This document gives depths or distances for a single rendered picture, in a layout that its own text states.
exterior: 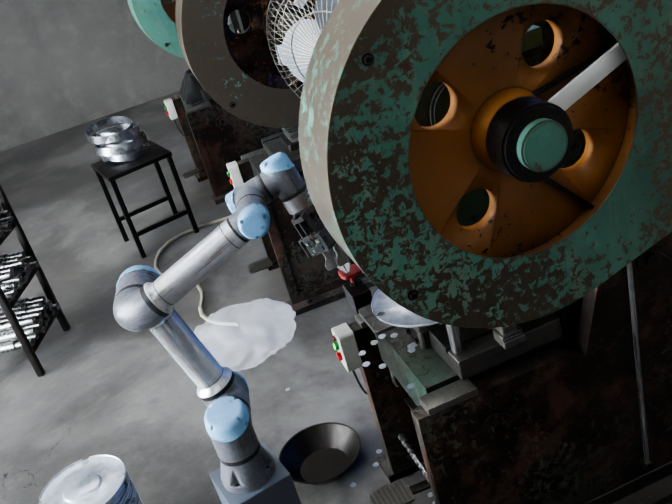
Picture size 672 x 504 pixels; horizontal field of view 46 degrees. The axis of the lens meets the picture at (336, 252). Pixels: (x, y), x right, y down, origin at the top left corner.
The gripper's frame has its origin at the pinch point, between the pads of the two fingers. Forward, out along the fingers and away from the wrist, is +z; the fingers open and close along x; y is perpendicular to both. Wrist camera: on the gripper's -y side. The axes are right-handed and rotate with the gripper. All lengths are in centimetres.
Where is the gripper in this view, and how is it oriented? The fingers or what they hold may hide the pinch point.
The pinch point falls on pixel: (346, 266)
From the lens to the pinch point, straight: 210.4
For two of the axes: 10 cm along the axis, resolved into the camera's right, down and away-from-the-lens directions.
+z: 5.2, 8.1, 2.8
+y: -3.9, 5.2, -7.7
